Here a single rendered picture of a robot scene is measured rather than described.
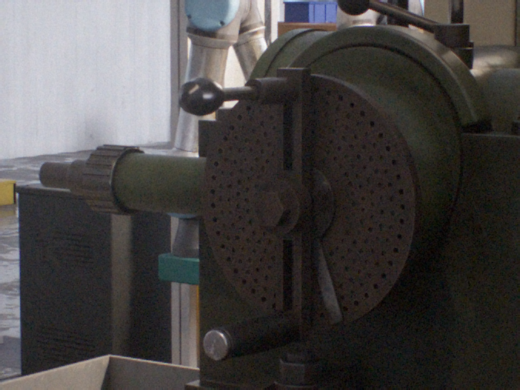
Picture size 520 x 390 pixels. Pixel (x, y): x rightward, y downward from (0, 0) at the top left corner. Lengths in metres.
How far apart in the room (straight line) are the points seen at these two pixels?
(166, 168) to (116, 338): 3.01
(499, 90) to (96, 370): 2.51
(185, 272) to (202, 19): 0.60
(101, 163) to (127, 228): 2.96
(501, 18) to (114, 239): 2.76
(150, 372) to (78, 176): 2.33
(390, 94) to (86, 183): 0.27
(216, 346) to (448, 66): 0.28
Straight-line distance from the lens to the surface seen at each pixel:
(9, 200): 11.38
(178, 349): 4.42
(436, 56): 1.35
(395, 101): 1.34
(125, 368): 3.84
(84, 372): 3.80
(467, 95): 1.34
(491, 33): 1.71
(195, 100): 1.19
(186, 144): 4.00
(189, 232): 4.15
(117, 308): 4.41
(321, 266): 1.31
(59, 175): 1.50
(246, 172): 1.34
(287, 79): 1.28
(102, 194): 1.45
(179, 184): 1.41
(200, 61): 3.98
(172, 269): 4.17
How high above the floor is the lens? 1.33
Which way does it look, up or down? 6 degrees down
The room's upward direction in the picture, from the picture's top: straight up
